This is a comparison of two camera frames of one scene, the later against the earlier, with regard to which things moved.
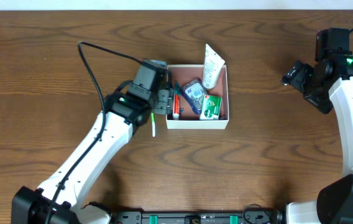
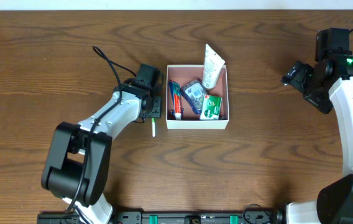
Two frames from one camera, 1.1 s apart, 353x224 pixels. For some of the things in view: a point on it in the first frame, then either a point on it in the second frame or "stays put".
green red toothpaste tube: (176, 101) stays put
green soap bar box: (210, 107) stays put
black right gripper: (293, 76) stays put
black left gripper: (165, 101) -> (156, 107)
